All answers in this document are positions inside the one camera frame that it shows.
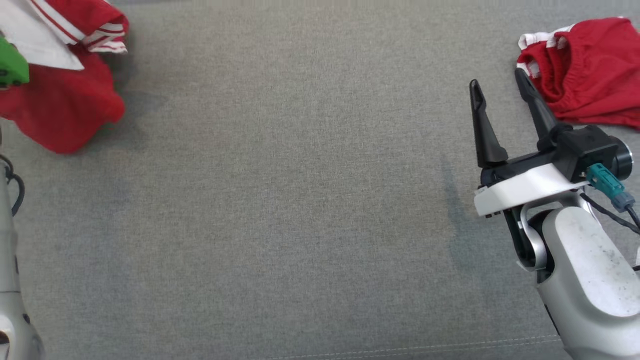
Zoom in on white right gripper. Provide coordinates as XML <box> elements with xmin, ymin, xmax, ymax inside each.
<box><xmin>468</xmin><ymin>67</ymin><xmax>591</xmax><ymax>218</ymax></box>

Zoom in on red shorts with white stripes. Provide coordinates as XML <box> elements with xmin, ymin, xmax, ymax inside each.
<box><xmin>516</xmin><ymin>16</ymin><xmax>640</xmax><ymax>131</ymax></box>

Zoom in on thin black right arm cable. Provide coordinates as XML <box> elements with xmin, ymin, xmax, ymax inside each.
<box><xmin>580</xmin><ymin>192</ymin><xmax>640</xmax><ymax>273</ymax></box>

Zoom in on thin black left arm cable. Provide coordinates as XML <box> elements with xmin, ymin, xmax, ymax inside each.
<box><xmin>0</xmin><ymin>154</ymin><xmax>26</xmax><ymax>217</ymax></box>

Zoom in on teal right cable connector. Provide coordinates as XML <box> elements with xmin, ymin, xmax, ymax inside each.
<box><xmin>586</xmin><ymin>163</ymin><xmax>636</xmax><ymax>213</ymax></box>

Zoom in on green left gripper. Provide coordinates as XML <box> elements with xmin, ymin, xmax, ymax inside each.
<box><xmin>0</xmin><ymin>35</ymin><xmax>30</xmax><ymax>90</ymax></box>

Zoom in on red white Bulls jersey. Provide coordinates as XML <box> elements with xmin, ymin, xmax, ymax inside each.
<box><xmin>0</xmin><ymin>0</ymin><xmax>130</xmax><ymax>154</ymax></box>

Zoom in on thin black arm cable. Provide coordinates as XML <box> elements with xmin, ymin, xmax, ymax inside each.
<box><xmin>0</xmin><ymin>154</ymin><xmax>26</xmax><ymax>217</ymax></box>
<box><xmin>580</xmin><ymin>192</ymin><xmax>640</xmax><ymax>273</ymax></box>

